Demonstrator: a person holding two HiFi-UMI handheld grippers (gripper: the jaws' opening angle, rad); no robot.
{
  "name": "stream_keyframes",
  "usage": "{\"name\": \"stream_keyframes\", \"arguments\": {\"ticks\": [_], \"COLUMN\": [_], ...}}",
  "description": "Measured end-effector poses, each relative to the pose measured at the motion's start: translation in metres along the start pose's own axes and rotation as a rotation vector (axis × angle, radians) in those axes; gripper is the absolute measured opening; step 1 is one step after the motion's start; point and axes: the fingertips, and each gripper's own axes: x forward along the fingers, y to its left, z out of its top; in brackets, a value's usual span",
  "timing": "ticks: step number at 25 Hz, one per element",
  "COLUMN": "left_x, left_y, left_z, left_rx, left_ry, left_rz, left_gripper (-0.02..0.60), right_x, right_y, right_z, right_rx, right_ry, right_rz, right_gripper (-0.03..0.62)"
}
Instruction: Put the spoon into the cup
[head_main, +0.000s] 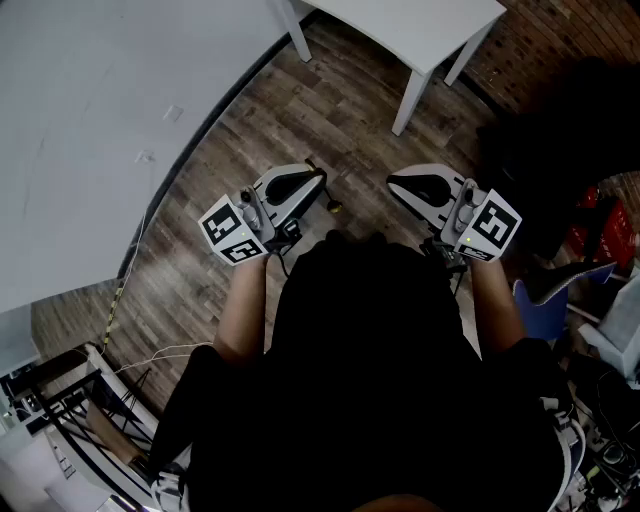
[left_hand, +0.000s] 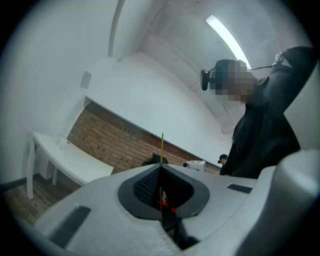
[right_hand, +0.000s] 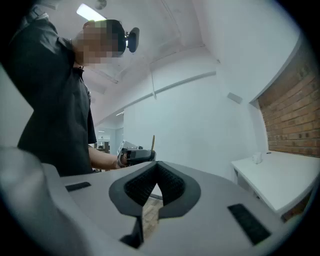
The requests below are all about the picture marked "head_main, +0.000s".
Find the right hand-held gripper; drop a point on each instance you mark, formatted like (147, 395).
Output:
(450, 215)

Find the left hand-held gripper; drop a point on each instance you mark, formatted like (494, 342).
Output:
(290, 200)

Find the small gold spoon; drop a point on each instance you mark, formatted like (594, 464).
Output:
(334, 205)

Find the person's left forearm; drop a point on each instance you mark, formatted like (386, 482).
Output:
(242, 310)

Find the person's right forearm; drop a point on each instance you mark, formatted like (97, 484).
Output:
(497, 310)

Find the black chair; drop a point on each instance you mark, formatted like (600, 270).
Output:
(560, 150)

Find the blue chair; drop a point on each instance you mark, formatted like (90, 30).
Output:
(542, 312)

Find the red plastic object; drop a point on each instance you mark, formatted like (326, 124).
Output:
(620, 225)

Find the person's black clothing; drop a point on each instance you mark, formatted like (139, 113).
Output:
(370, 390)

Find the white table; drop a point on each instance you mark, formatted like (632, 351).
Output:
(410, 25)

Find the white plastic box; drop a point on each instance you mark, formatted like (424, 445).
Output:
(622, 320)

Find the black metal rack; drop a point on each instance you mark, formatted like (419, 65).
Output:
(65, 400)

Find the white wall socket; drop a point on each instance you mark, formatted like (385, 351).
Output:
(173, 113)
(145, 156)

